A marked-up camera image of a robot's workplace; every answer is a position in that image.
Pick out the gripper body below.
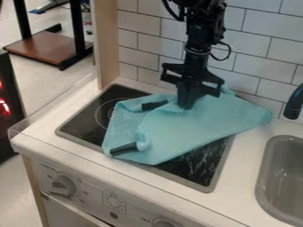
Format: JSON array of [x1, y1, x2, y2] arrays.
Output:
[[159, 52, 227, 98]]

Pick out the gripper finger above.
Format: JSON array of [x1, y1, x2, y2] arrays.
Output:
[[175, 83, 193, 110], [190, 86, 207, 110]]

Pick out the black stand with wooden base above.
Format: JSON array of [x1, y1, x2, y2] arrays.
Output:
[[2, 0, 97, 72]]

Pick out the toy sink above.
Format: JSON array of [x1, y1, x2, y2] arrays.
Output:
[[252, 134, 303, 227]]

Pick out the toy stove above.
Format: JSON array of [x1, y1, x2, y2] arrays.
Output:
[[54, 82, 237, 194]]

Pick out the black computer case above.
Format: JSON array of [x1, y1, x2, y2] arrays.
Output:
[[0, 49, 27, 164]]

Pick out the light blue cloth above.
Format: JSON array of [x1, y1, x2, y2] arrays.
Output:
[[100, 83, 275, 166]]

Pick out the tap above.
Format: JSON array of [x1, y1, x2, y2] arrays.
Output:
[[281, 82, 303, 121]]

